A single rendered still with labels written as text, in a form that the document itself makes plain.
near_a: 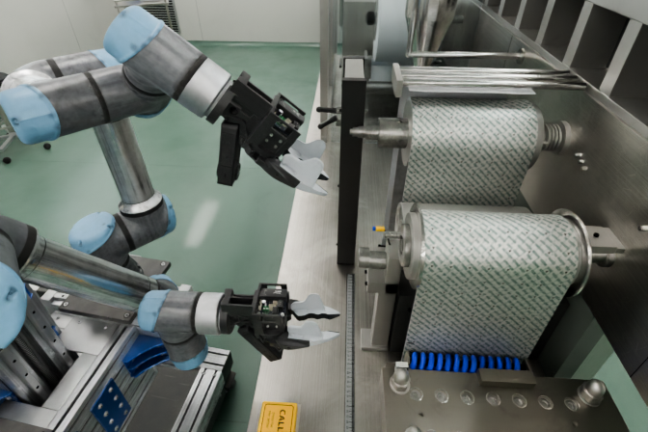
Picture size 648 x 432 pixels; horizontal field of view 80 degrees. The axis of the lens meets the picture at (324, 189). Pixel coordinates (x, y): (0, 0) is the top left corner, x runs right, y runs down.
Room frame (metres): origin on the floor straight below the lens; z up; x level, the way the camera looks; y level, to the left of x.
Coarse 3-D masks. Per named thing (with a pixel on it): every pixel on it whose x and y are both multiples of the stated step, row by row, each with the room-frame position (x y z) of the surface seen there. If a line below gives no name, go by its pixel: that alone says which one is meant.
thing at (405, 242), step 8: (408, 224) 0.50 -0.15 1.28; (408, 232) 0.47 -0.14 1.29; (400, 240) 0.49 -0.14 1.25; (408, 240) 0.46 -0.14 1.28; (400, 248) 0.49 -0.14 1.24; (408, 248) 0.45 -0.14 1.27; (400, 256) 0.47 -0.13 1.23; (408, 256) 0.44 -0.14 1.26; (400, 264) 0.46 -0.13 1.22; (408, 264) 0.44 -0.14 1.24
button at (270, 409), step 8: (264, 408) 0.35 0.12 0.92; (272, 408) 0.35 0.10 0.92; (280, 408) 0.35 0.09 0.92; (288, 408) 0.35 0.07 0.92; (296, 408) 0.35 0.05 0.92; (264, 416) 0.34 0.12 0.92; (272, 416) 0.34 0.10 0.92; (280, 416) 0.34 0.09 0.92; (288, 416) 0.34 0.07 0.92; (296, 416) 0.34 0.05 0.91; (264, 424) 0.32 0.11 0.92; (272, 424) 0.32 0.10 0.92; (280, 424) 0.32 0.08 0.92; (288, 424) 0.32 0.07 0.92
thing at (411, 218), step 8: (408, 216) 0.51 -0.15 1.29; (416, 216) 0.49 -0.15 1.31; (416, 224) 0.47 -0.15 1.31; (416, 232) 0.45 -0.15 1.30; (576, 232) 0.45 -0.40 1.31; (416, 240) 0.44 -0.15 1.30; (416, 248) 0.43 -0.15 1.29; (416, 256) 0.43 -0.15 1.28; (416, 264) 0.42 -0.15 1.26; (408, 272) 0.44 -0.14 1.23; (416, 272) 0.42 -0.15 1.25; (576, 272) 0.41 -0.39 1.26
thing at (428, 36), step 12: (408, 24) 1.17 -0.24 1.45; (420, 24) 1.13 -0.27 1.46; (432, 24) 1.12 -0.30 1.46; (444, 24) 1.13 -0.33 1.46; (420, 36) 1.14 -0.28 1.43; (432, 36) 1.13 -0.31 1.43; (444, 36) 1.16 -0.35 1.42; (420, 48) 1.15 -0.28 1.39; (432, 48) 1.15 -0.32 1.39; (420, 60) 1.16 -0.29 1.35; (432, 60) 1.17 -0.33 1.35
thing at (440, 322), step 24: (432, 312) 0.41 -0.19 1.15; (456, 312) 0.41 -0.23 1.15; (480, 312) 0.41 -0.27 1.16; (504, 312) 0.40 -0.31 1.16; (528, 312) 0.40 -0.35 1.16; (552, 312) 0.40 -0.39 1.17; (408, 336) 0.41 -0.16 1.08; (432, 336) 0.41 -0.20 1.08; (456, 336) 0.41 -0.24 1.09; (480, 336) 0.41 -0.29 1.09; (504, 336) 0.40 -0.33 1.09; (528, 336) 0.40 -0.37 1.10
